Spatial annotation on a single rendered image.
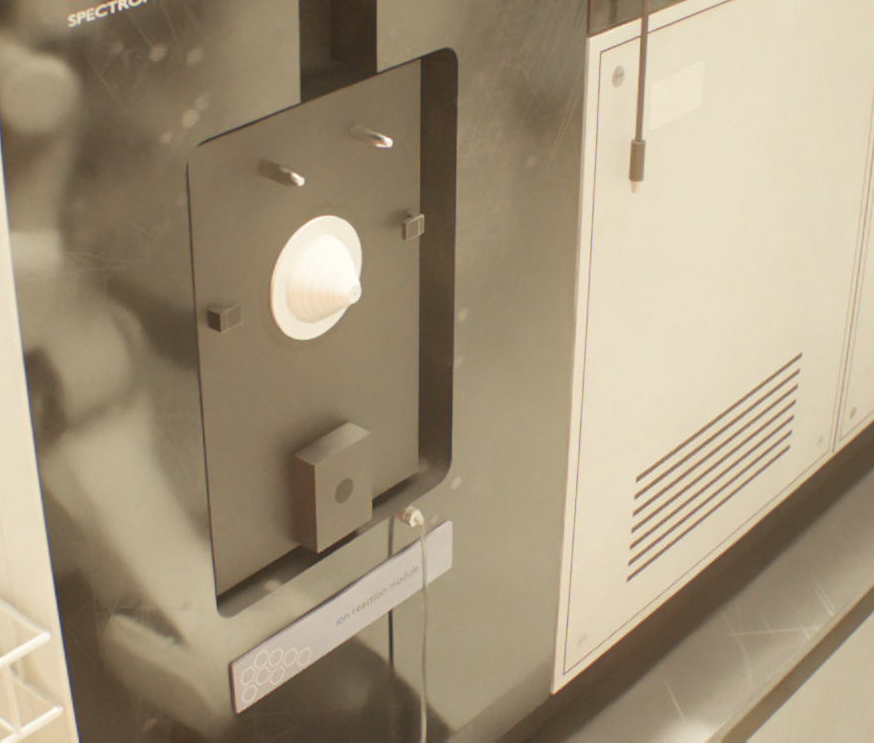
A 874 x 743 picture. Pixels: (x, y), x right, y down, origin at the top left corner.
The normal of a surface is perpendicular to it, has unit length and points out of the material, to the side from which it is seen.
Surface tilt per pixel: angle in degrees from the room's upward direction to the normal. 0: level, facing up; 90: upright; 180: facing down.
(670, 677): 0
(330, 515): 90
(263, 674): 90
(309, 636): 90
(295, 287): 80
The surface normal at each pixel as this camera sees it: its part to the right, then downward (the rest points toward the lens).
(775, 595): 0.01, -0.88
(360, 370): 0.76, 0.32
